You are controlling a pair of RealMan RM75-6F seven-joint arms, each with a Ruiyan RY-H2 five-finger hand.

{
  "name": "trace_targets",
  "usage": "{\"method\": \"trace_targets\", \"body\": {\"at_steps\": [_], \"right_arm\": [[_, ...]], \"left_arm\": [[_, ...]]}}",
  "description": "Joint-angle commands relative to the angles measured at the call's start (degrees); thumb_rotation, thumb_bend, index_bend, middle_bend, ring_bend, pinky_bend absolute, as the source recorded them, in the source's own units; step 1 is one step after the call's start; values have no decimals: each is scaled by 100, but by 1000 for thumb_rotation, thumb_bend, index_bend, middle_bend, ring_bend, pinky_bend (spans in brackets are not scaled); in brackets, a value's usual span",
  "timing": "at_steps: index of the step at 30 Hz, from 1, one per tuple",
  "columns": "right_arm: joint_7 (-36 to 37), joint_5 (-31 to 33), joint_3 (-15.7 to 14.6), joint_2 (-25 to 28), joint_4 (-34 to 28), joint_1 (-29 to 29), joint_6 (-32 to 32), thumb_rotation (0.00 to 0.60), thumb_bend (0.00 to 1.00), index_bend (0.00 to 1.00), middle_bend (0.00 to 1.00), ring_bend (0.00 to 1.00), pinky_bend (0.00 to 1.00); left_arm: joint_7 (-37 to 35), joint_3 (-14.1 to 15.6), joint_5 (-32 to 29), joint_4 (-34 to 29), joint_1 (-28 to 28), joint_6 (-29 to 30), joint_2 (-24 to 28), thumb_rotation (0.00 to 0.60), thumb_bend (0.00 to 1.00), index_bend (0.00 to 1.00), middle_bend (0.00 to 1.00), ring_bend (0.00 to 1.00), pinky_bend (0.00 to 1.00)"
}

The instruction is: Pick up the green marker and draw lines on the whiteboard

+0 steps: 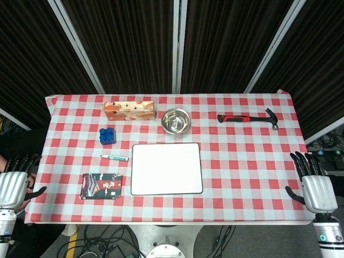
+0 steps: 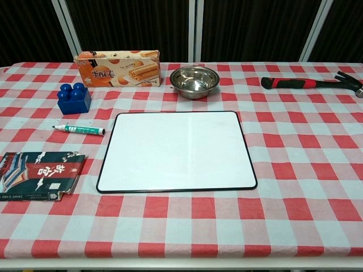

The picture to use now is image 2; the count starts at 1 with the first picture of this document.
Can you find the dark printed book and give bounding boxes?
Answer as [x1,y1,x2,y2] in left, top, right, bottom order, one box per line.
[0,151,87,202]

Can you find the red black claw hammer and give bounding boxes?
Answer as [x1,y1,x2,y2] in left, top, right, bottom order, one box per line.
[260,71,363,99]

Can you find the red white checkered tablecloth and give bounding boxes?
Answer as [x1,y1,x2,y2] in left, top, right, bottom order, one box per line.
[0,61,363,260]

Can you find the stainless steel bowl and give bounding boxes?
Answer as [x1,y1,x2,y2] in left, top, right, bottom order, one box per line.
[169,66,221,100]

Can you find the dark pleated curtain panel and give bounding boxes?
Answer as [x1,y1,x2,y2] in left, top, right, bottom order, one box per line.
[0,0,78,68]
[200,0,323,62]
[308,0,363,63]
[64,0,191,63]

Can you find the blue toy building block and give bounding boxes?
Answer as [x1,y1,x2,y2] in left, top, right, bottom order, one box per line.
[57,82,92,116]

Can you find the grey metal frame post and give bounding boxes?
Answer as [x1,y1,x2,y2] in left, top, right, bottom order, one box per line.
[52,0,83,57]
[298,0,334,62]
[187,0,205,63]

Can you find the green whiteboard marker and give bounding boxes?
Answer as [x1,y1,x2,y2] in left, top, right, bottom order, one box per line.
[52,124,107,137]

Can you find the white board with black rim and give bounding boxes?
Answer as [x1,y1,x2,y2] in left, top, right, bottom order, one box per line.
[96,110,259,195]

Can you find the orange egg roll snack box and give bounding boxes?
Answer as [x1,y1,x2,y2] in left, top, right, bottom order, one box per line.
[73,50,163,88]

